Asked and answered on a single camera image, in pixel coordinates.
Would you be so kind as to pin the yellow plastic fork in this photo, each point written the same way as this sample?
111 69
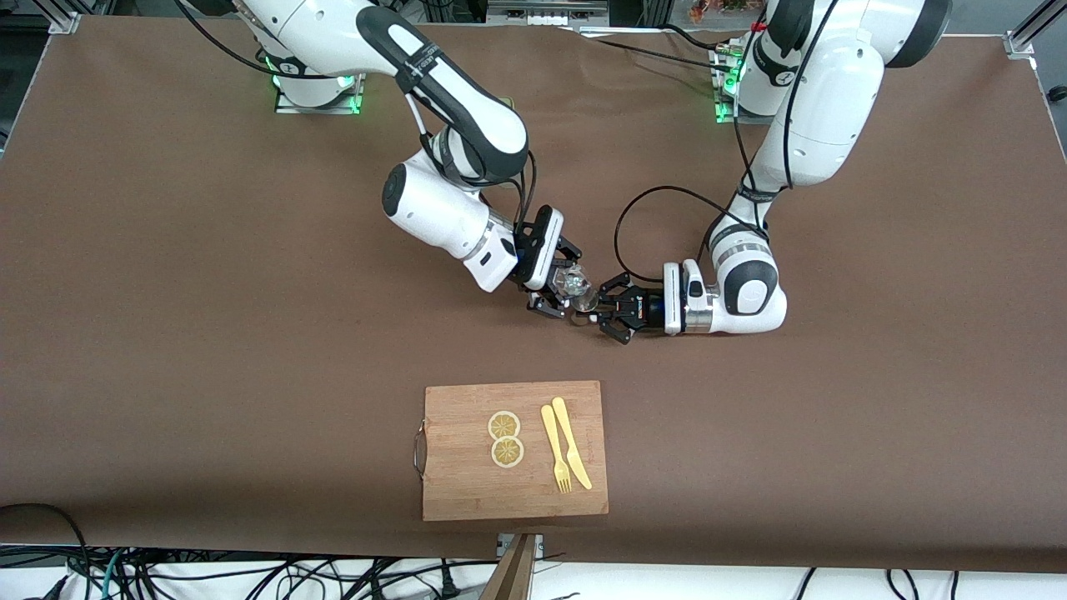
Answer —
552 442

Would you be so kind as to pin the lemon slice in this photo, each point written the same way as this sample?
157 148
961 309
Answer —
507 452
503 425

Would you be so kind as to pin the clear glass shaker cup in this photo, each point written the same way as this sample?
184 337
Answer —
577 285

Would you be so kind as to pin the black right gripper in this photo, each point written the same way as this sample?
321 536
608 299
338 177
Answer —
540 293

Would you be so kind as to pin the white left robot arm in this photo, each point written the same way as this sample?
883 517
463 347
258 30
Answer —
825 108

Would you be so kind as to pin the yellow plastic knife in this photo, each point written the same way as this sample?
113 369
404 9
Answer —
569 442

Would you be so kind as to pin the small metal bracket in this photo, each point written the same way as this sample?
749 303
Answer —
538 543

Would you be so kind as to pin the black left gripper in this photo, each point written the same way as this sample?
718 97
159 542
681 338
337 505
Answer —
646 308

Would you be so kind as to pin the wooden cutting board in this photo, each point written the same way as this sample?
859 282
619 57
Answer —
467 492

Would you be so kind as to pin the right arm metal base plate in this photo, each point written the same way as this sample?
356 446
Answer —
288 105

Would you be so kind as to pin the steel measuring jigger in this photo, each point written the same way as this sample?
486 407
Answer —
583 316

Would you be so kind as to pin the grey power strip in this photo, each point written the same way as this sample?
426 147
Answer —
546 12

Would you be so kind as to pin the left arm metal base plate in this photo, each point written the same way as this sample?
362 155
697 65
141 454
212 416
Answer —
723 112

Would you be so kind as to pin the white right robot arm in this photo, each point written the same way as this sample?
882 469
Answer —
450 92

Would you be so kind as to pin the aluminium frame post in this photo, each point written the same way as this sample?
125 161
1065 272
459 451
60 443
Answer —
65 17
1029 29

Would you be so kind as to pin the brown table cover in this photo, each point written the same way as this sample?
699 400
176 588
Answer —
208 333

